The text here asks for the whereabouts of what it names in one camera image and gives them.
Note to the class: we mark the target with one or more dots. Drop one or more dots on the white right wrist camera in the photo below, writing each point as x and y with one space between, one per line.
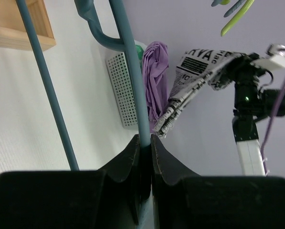
274 59

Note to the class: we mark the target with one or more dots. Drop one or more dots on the blue hanger of newsprint garment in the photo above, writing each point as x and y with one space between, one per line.
125 43

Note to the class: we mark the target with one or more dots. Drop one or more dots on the green white garment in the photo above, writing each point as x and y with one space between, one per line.
140 52

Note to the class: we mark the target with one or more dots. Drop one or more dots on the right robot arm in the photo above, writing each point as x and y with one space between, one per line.
251 105

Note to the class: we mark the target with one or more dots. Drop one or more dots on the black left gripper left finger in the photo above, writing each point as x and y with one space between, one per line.
107 198

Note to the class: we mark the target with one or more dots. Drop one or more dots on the black white newsprint garment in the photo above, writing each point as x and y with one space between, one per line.
197 69

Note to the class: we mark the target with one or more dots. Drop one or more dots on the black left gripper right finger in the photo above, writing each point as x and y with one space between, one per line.
182 199

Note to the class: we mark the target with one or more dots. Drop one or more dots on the blue hanger of purple shirt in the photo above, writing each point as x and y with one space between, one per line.
219 2

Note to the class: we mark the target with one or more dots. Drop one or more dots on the white perforated basket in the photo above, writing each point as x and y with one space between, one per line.
122 87

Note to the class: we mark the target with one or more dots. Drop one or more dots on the lime green hanger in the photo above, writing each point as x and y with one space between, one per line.
237 16

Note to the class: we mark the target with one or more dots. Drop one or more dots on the purple shirt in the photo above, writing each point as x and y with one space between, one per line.
155 63

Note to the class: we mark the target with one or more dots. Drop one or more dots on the wooden clothes rack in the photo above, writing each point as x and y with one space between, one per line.
12 31

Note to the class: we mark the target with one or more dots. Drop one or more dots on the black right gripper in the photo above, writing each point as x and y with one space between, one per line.
242 69

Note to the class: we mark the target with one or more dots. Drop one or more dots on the blue empty hanger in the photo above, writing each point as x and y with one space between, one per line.
233 8

